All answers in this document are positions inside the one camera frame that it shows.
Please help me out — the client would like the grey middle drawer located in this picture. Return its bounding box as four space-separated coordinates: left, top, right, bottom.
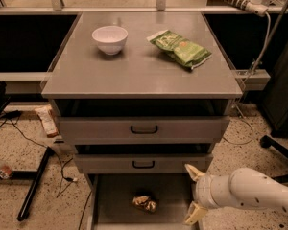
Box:
74 144 213 174

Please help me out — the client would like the black metal floor stand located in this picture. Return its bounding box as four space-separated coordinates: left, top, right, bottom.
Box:
11 147 54 222

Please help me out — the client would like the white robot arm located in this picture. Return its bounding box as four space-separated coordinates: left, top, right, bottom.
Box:
184 164 288 225

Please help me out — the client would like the grey top drawer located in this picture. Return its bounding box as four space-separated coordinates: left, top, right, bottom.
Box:
51 99 230 145

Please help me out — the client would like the grey bottom drawer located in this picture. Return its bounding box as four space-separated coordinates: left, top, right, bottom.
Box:
87 173 201 230

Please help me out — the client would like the black floor cable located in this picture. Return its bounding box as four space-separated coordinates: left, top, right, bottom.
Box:
0 110 79 199

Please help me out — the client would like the white power strip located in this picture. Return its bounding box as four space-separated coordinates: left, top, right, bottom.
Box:
223 0 268 17

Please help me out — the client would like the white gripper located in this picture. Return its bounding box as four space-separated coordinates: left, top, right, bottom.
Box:
184 164 231 225

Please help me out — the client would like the white ceramic bowl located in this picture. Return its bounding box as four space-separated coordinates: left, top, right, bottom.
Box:
92 26 129 55

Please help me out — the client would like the snack bag on floor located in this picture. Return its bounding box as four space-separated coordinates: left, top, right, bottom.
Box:
35 105 59 138

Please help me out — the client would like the black office chair base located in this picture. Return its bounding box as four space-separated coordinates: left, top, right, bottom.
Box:
260 135 288 184

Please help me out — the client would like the grey drawer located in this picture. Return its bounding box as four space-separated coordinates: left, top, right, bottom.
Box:
87 173 201 230
51 99 230 145
74 144 213 174

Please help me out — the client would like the plastic bottle on floor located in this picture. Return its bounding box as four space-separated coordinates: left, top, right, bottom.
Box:
0 159 12 179

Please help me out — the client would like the orange can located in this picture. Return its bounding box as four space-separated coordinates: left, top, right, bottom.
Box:
132 195 157 213

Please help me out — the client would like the grey drawer cabinet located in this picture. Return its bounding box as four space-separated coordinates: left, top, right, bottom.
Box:
40 11 244 230

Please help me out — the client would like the green chip bag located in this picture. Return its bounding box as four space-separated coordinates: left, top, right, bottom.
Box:
147 30 212 70

